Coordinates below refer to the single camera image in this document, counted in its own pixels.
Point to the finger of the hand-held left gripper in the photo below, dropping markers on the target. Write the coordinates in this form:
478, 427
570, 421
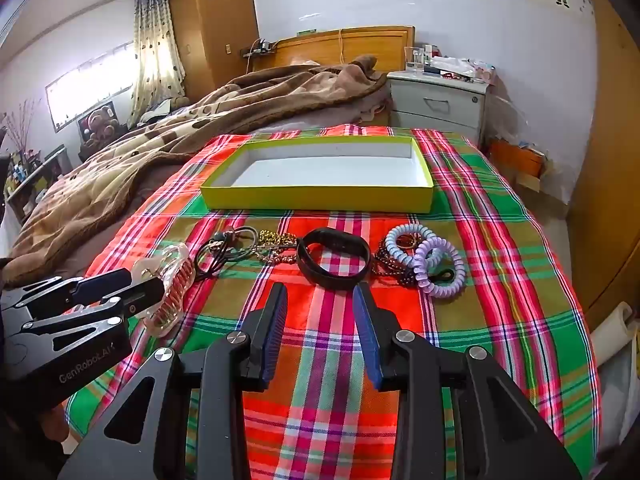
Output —
145, 295
107, 280

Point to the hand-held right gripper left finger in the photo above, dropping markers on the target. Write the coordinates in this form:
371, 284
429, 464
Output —
277, 330

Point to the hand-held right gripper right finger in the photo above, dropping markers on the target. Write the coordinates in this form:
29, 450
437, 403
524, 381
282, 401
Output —
365, 330

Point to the clear hair claw clip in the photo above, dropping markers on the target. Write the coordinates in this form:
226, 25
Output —
172, 300

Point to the black wristband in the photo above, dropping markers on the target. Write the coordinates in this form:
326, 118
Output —
305, 265

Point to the yellow-green shallow box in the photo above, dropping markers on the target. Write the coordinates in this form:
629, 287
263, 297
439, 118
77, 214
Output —
320, 199

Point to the cluttered shelf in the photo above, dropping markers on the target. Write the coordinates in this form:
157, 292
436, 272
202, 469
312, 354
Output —
35, 180

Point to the brown patterned blanket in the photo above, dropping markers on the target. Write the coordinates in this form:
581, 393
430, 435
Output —
150, 160

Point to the plaid cloth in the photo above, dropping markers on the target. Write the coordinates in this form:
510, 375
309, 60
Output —
500, 260

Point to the brown teddy bear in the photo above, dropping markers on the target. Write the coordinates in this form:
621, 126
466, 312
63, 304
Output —
100, 125

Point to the window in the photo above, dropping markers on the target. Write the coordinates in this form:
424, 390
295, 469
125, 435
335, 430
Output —
85, 90

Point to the cardboard box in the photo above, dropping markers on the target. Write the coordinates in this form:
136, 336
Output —
529, 181

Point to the dotted curtain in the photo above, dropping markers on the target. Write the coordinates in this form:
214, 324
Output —
157, 60

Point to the orange box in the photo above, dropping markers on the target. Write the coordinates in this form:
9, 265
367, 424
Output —
515, 157

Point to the grey nightstand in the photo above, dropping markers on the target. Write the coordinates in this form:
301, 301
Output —
435, 105

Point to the white paper roll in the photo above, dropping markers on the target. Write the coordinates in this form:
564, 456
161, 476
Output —
612, 332

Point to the clear plastic bag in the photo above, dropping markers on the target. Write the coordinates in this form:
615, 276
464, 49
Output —
510, 120

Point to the power strip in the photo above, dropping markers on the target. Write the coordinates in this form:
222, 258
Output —
257, 50

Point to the clear drinking glass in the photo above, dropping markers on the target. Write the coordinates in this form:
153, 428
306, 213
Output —
414, 60

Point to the wooden wardrobe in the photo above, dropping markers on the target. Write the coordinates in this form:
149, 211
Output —
215, 25

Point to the white plastic packet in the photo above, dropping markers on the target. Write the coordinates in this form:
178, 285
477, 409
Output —
452, 66

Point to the wooden door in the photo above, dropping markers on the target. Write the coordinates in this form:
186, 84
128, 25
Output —
610, 185

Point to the wooden headboard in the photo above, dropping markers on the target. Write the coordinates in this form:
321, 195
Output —
380, 45

